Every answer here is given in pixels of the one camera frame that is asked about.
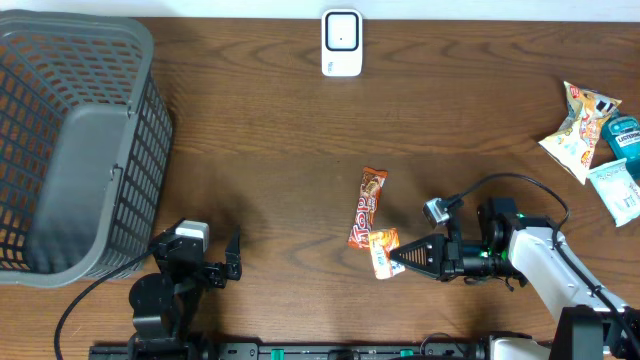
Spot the green white paper label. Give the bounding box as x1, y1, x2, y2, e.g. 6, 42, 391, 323
588, 158, 639, 227

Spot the grey plastic shopping basket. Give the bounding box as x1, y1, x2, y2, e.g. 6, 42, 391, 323
1, 10, 173, 288

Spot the white barcode scanner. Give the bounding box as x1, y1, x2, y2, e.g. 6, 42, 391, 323
321, 9, 363, 77

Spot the cream snack bag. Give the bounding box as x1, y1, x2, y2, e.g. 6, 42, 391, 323
538, 81, 622, 185

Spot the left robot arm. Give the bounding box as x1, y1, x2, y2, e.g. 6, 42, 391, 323
127, 227, 242, 360

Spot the small orange snack packet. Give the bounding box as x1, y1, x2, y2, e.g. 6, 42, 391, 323
369, 228, 405, 280

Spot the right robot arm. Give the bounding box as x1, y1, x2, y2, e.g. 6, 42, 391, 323
390, 198, 639, 359

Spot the blue mouthwash bottle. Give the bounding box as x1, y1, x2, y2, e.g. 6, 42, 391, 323
601, 110, 640, 181

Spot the orange chocolate bar wrapper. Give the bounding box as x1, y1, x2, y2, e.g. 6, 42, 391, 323
347, 167, 388, 249

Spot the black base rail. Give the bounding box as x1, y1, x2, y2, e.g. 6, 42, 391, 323
88, 341, 491, 360

